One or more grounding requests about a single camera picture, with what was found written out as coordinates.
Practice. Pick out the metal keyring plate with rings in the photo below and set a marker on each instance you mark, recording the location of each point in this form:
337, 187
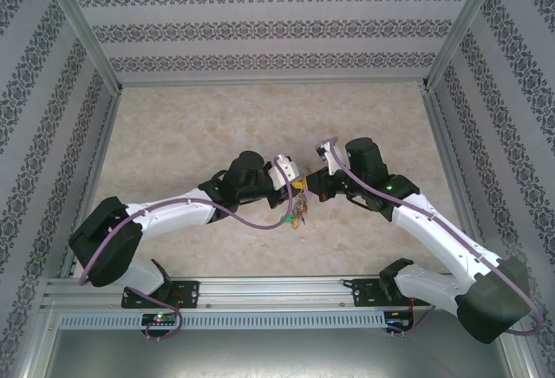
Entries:
299, 209

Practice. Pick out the green key tag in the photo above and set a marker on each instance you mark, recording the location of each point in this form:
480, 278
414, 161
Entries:
288, 219

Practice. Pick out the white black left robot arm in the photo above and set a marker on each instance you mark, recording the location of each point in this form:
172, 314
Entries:
173, 213

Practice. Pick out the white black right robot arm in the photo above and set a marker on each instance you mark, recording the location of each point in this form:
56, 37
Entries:
433, 230

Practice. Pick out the grey steel sheet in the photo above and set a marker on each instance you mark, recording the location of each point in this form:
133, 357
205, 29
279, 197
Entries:
277, 352

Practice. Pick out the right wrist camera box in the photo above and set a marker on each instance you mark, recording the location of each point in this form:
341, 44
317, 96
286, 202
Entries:
331, 161

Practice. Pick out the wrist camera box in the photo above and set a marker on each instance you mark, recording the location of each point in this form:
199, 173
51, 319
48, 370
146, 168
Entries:
284, 170
331, 161

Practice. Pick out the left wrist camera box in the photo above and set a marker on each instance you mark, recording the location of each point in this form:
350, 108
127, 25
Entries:
284, 170

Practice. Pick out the aluminium side rail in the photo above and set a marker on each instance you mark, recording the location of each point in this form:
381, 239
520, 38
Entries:
102, 144
442, 135

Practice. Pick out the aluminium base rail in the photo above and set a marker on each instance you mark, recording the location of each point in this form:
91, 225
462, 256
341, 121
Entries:
277, 293

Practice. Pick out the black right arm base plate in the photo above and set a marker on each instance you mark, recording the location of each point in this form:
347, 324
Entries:
366, 293

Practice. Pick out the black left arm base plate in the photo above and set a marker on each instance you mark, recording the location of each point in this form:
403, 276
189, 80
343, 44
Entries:
191, 293

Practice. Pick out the aluminium frame post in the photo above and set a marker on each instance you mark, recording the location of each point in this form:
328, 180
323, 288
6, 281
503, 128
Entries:
86, 35
459, 27

